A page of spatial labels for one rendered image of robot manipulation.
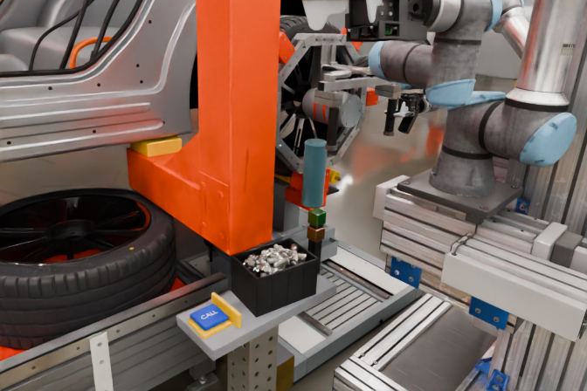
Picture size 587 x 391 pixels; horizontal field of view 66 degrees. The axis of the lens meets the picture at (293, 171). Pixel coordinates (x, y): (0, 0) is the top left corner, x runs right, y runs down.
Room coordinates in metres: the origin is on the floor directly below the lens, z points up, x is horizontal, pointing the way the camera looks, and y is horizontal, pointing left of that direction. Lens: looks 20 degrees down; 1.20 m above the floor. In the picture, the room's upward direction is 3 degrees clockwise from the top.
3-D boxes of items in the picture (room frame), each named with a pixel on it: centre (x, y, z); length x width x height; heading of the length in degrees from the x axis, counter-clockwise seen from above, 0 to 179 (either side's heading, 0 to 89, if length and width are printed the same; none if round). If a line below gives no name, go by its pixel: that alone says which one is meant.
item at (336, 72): (1.65, -0.10, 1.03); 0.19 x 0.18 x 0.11; 44
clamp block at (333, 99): (1.54, -0.11, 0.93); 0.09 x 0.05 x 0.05; 44
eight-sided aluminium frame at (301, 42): (1.81, -0.09, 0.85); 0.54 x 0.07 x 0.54; 134
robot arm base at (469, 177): (1.03, -0.41, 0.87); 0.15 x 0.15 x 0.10
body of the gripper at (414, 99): (1.86, -0.47, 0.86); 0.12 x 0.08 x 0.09; 135
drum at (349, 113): (1.76, -0.14, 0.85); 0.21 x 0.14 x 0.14; 44
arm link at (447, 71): (0.79, -0.25, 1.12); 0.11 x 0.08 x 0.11; 33
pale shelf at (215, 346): (1.05, 0.07, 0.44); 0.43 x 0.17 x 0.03; 134
